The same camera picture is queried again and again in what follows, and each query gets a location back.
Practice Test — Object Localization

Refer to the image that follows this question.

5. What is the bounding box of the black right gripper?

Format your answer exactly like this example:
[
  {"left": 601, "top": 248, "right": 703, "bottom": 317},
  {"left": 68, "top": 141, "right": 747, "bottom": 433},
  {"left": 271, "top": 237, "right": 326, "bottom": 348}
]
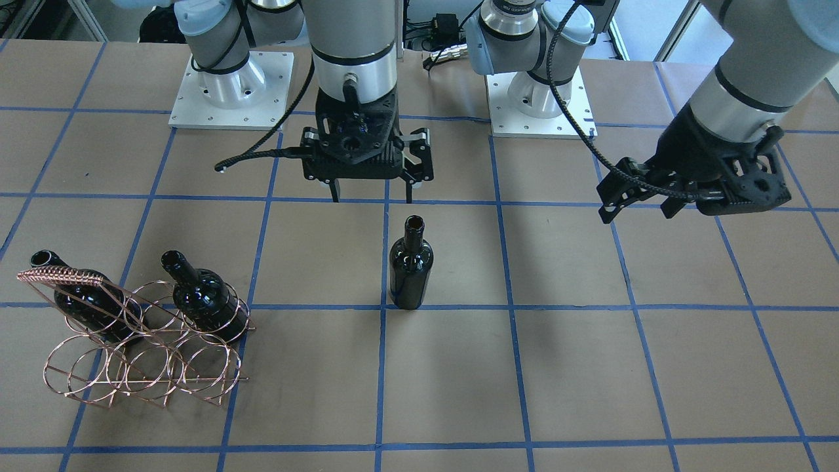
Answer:
[{"left": 300, "top": 89, "right": 434, "bottom": 204}]

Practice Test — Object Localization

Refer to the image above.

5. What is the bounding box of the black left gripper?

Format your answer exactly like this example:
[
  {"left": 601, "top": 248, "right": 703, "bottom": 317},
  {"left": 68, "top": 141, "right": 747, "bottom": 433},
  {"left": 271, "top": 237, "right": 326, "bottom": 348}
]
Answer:
[{"left": 596, "top": 106, "right": 791, "bottom": 224}]

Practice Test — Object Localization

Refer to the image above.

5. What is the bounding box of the dark glass wine bottle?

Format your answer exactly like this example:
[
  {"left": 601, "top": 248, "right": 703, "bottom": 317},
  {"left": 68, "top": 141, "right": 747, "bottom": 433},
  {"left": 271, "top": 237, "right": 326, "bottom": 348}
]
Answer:
[{"left": 389, "top": 215, "right": 434, "bottom": 310}]

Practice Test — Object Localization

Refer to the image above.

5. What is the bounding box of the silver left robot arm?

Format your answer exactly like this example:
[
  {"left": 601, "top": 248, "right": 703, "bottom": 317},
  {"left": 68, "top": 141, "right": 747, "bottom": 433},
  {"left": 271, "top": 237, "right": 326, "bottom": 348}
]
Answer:
[{"left": 465, "top": 1, "right": 837, "bottom": 224}]

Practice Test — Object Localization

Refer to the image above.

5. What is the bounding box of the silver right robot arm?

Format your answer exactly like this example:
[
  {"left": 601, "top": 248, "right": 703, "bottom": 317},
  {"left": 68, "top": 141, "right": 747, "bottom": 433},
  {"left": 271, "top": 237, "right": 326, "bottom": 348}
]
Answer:
[{"left": 117, "top": 1, "right": 433, "bottom": 203}]

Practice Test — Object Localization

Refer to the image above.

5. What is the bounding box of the near wine bottle in basket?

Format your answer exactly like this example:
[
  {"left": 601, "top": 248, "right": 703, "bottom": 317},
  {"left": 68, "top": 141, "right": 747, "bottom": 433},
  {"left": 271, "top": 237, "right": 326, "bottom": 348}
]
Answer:
[{"left": 160, "top": 250, "right": 247, "bottom": 344}]

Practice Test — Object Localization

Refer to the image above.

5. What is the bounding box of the wine bottle in basket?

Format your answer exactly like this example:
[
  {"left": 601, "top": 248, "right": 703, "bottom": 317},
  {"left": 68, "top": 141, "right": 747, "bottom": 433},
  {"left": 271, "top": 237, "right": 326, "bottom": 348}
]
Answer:
[
  {"left": 160, "top": 250, "right": 247, "bottom": 344},
  {"left": 53, "top": 285, "right": 143, "bottom": 346}
]

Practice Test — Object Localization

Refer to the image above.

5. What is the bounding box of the far wine bottle in basket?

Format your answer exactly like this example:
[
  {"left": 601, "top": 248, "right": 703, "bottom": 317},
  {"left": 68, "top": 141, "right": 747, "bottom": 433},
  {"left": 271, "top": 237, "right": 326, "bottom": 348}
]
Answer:
[{"left": 53, "top": 285, "right": 143, "bottom": 346}]

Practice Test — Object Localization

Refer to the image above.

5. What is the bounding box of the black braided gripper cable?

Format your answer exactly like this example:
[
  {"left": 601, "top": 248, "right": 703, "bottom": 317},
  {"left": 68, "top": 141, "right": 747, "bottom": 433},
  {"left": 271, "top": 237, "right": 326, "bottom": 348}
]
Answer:
[{"left": 215, "top": 59, "right": 319, "bottom": 174}]

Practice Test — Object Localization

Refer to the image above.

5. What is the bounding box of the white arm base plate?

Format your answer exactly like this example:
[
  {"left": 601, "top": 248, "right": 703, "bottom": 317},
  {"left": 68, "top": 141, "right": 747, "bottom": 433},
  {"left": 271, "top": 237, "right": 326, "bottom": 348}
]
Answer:
[
  {"left": 485, "top": 68, "right": 598, "bottom": 138},
  {"left": 168, "top": 52, "right": 296, "bottom": 130}
]

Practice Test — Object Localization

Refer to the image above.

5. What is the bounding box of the copper wire wine basket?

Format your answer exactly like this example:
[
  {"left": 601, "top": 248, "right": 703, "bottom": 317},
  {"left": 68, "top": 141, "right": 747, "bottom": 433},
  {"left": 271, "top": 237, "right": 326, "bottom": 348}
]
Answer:
[{"left": 17, "top": 266, "right": 248, "bottom": 408}]

